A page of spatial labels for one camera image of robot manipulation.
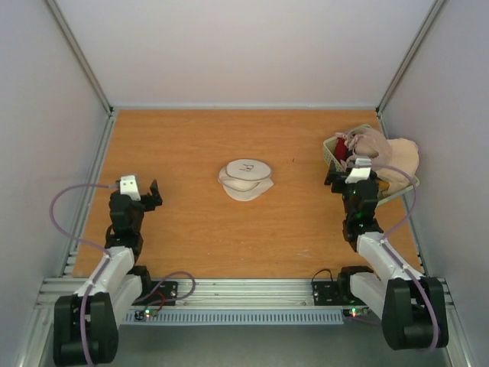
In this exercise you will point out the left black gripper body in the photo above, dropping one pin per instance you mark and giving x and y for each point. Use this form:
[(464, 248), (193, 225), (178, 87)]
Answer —
[(150, 202)]

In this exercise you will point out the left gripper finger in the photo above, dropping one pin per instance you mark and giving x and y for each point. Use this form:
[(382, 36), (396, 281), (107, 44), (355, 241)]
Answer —
[(156, 197), (154, 186)]

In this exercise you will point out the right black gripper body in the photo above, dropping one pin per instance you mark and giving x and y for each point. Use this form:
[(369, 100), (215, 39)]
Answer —
[(340, 180)]

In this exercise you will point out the pale pink lace bra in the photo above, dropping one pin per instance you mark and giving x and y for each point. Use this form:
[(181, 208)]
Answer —
[(367, 143)]

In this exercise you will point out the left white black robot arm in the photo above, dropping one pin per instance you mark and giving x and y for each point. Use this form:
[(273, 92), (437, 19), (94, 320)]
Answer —
[(86, 323)]

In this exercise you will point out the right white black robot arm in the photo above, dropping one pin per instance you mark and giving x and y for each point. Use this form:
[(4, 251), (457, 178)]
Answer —
[(409, 304)]

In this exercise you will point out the beige bra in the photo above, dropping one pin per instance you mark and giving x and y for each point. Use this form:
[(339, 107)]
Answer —
[(403, 156)]

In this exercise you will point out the red garment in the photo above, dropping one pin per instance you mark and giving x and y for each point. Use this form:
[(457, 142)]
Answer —
[(341, 151)]

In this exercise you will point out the green perforated plastic basket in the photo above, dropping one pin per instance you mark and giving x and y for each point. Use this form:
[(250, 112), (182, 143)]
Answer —
[(327, 152)]

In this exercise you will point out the yellow garment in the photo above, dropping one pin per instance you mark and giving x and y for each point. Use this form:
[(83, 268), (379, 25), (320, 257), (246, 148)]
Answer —
[(382, 185)]

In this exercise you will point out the left circuit board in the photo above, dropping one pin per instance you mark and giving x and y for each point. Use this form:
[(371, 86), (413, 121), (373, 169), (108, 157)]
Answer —
[(146, 314)]

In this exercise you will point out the circuit board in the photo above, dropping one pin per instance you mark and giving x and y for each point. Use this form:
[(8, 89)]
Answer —
[(146, 314), (355, 312)]

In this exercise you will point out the right circuit board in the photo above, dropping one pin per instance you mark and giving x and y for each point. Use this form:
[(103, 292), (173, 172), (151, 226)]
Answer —
[(355, 312)]

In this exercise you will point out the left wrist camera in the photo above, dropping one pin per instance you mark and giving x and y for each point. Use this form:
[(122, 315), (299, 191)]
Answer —
[(128, 185)]

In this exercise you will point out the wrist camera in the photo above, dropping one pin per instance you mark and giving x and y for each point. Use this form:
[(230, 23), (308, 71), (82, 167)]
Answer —
[(360, 170), (128, 185)]

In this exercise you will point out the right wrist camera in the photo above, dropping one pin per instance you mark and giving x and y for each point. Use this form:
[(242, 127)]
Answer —
[(360, 170)]

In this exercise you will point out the left aluminium frame post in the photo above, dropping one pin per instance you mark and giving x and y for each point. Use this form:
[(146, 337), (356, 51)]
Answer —
[(78, 53)]

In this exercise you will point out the aluminium frame post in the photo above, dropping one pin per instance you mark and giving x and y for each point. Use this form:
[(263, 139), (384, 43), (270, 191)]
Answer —
[(414, 48), (78, 53)]

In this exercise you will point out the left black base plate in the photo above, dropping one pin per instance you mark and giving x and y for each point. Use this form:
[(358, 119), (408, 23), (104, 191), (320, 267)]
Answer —
[(167, 291)]

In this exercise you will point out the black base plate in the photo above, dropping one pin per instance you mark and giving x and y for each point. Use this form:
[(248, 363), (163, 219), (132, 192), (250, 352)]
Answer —
[(329, 293), (167, 291)]

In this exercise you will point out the left aluminium side rail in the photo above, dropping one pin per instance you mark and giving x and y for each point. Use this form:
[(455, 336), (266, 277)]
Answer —
[(87, 195)]

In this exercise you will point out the aluminium front rail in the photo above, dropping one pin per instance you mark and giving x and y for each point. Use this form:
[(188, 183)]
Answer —
[(209, 293)]

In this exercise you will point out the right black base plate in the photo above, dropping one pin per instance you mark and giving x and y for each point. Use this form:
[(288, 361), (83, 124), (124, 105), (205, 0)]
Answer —
[(329, 293)]

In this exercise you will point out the grey slotted cable duct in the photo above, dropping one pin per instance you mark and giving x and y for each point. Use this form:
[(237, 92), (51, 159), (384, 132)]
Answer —
[(240, 318)]

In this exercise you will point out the right aluminium frame post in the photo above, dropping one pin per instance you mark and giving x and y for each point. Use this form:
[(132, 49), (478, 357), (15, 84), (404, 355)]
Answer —
[(414, 48)]

